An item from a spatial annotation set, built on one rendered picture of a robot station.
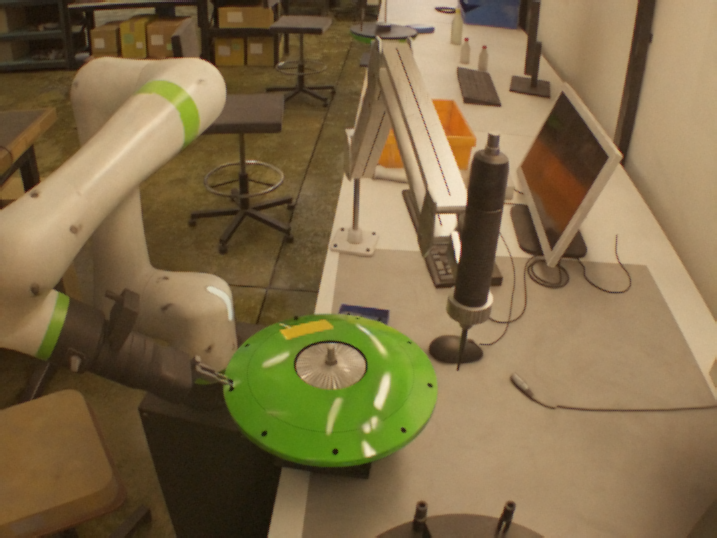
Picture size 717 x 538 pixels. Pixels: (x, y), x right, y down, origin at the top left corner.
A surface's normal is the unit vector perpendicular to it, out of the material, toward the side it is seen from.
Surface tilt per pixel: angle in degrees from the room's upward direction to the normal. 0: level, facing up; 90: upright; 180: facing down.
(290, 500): 0
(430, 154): 16
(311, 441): 24
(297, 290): 0
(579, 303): 0
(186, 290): 9
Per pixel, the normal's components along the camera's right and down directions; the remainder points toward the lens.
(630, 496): 0.02, -0.83
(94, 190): 0.81, -0.31
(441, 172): 0.06, -0.65
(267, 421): -0.23, -0.61
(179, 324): -0.27, 0.51
